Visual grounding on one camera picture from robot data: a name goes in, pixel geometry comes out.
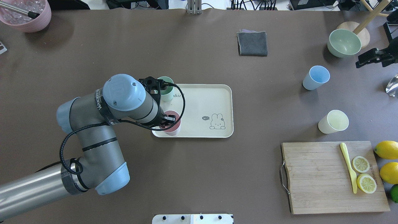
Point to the bamboo cutting board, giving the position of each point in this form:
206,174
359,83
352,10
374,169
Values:
318,181

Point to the upper whole yellow lemon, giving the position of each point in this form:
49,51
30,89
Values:
389,172

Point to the light blue cup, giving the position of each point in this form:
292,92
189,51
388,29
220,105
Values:
317,76

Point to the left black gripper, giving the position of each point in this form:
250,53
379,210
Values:
163,120

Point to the wooden cup stand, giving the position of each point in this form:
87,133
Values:
360,29

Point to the steel rod in bowl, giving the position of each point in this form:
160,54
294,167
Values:
19,10

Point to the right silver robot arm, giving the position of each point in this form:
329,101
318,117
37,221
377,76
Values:
392,49

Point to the lemon slice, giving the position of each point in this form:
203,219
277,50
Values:
360,164
366,183

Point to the steel scoop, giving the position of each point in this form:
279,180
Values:
392,87

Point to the mint green bowl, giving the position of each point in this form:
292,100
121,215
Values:
343,43

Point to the lower lemon slice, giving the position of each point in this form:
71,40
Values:
360,164

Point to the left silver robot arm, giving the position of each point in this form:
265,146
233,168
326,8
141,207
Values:
90,156

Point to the green lime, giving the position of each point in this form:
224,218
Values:
394,193

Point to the folded grey cloth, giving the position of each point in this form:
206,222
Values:
252,43

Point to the pale yellow cup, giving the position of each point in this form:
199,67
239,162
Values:
333,122

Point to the whole yellow lemon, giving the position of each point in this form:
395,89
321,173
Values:
389,172
387,149

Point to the lower whole yellow lemon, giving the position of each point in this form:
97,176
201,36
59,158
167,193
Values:
387,149

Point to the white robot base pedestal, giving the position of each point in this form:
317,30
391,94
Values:
193,219

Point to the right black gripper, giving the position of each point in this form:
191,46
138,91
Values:
389,55

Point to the mint green cup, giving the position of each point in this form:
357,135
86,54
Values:
168,93

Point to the yellow plastic knife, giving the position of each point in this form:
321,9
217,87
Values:
352,174

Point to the cream rabbit serving tray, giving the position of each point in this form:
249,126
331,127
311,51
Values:
208,110

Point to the upper lemon slice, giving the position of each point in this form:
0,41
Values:
366,183

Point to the pink mixing bowl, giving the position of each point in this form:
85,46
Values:
23,23

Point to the pink cup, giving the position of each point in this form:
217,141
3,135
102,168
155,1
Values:
173,131

